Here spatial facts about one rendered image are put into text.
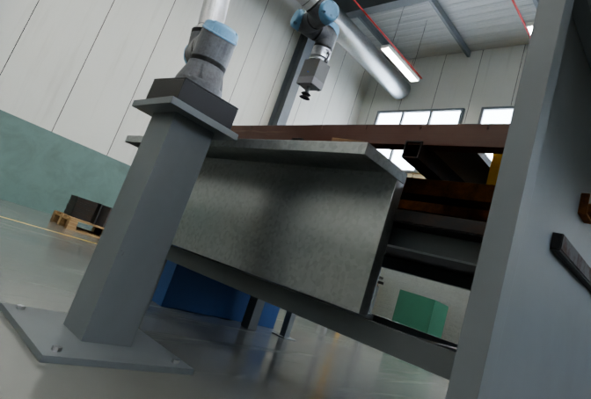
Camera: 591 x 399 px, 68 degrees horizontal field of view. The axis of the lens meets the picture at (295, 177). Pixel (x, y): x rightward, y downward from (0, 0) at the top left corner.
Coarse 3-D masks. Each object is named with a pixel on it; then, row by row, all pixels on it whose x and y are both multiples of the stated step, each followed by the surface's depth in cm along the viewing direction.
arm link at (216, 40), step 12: (204, 24) 135; (216, 24) 133; (204, 36) 132; (216, 36) 132; (228, 36) 134; (192, 48) 141; (204, 48) 131; (216, 48) 132; (228, 48) 134; (216, 60) 132; (228, 60) 136
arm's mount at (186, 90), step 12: (156, 84) 135; (168, 84) 129; (180, 84) 123; (192, 84) 124; (156, 96) 131; (168, 96) 126; (180, 96) 122; (192, 96) 125; (204, 96) 128; (216, 96) 130; (204, 108) 128; (216, 108) 131; (228, 108) 134; (216, 120) 131; (228, 120) 134
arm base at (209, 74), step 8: (192, 56) 133; (200, 56) 131; (192, 64) 131; (200, 64) 130; (208, 64) 131; (216, 64) 132; (184, 72) 130; (192, 72) 129; (200, 72) 130; (208, 72) 130; (216, 72) 132; (224, 72) 137; (192, 80) 128; (200, 80) 128; (208, 80) 130; (216, 80) 132; (208, 88) 130; (216, 88) 132
